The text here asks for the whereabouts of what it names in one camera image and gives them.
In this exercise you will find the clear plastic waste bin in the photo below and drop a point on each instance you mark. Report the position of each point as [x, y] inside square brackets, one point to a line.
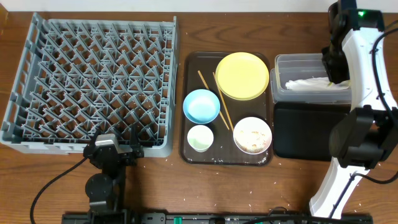
[303, 66]

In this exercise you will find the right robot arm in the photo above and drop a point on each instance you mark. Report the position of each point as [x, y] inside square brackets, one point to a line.
[368, 134]

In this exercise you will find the grey plastic dishwasher rack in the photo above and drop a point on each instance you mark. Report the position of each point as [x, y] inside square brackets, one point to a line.
[77, 77]

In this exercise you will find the small white cup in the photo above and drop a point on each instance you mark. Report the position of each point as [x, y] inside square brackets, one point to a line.
[200, 138]

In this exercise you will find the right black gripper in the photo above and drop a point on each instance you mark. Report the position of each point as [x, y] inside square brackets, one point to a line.
[334, 76]

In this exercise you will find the black waste tray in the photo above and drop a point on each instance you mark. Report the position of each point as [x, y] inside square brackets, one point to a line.
[302, 130]

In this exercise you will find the yellow round plate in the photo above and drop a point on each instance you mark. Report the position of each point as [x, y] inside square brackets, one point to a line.
[242, 76]

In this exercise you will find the wooden chopstick left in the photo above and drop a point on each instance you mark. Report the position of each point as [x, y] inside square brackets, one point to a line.
[206, 86]

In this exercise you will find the white napkin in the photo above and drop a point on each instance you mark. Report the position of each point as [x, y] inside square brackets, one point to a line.
[311, 84]

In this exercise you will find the dark brown serving tray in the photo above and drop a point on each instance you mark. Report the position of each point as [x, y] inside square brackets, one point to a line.
[223, 150]

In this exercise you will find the wooden chopstick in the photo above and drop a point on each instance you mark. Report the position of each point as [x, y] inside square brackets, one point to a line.
[224, 104]
[206, 86]

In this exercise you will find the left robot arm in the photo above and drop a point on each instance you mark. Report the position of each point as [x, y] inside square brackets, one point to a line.
[106, 189]

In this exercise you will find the light blue bowl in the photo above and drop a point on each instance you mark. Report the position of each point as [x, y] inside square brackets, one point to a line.
[201, 106]

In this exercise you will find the white bowl with food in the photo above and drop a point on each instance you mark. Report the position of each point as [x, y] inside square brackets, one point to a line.
[252, 135]

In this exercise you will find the wooden chopstick right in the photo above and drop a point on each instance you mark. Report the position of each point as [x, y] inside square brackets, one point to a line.
[224, 104]

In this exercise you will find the green snack wrapper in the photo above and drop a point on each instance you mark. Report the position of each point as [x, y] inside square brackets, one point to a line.
[343, 85]

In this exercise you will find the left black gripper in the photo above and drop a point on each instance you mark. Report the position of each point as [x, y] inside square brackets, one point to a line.
[123, 152]

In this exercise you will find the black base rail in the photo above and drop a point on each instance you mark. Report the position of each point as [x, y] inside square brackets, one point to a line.
[161, 218]

